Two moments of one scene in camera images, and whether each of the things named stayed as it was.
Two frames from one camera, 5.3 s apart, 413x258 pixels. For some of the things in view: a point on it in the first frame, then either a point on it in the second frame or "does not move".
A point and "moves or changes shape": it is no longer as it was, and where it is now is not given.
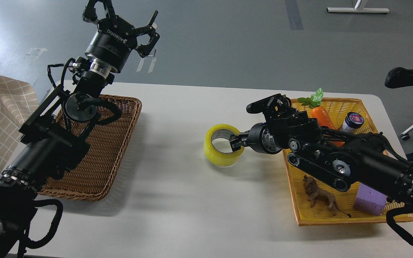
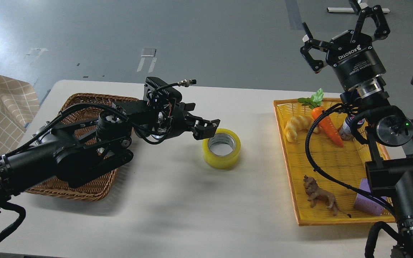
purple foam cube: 370,200 does not move
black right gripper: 260,138 → 354,62
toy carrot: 319,113 does not move
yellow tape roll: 223,131 moves or changes shape
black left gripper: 111,45 → 179,121
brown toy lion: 315,194 does not move
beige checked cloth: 4,104 does not move
